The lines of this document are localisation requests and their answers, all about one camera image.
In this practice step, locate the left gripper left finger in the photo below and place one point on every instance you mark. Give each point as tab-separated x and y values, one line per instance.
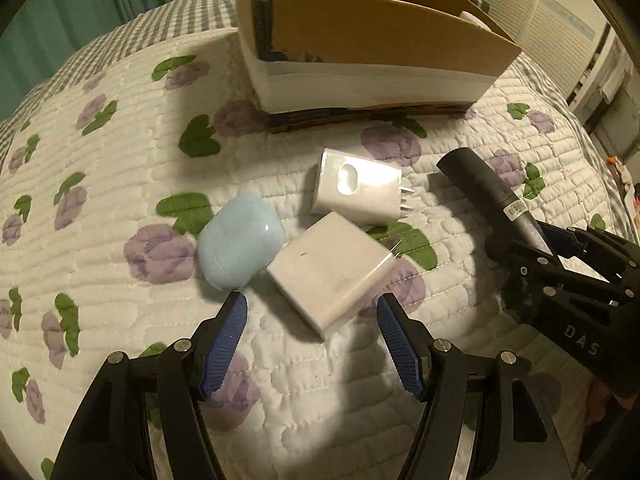
109	434

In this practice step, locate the white cylindrical bottle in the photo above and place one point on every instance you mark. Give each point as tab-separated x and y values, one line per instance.
471	18

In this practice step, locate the white plug adapter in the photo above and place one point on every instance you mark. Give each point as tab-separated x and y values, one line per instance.
362	190

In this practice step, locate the light blue earbuds case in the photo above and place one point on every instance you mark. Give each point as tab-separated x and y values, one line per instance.
239	242

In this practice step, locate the white charger block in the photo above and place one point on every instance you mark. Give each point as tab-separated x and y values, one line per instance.
331	271

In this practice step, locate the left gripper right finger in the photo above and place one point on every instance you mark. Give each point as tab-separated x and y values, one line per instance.
514	434

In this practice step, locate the grey checkered bedsheet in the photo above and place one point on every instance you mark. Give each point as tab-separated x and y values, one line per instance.
186	17

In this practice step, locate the teal curtain left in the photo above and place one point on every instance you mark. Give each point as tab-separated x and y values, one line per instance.
38	36

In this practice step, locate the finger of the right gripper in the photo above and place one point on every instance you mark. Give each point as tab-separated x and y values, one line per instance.
525	266
567	242

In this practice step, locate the white floral quilt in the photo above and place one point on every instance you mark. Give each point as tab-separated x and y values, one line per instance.
111	181

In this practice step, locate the black power adapter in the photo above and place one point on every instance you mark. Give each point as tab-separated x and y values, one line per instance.
506	214

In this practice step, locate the brown cardboard box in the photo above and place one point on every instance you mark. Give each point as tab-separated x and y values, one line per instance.
314	62

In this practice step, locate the white louvered wardrobe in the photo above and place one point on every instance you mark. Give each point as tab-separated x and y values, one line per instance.
561	36

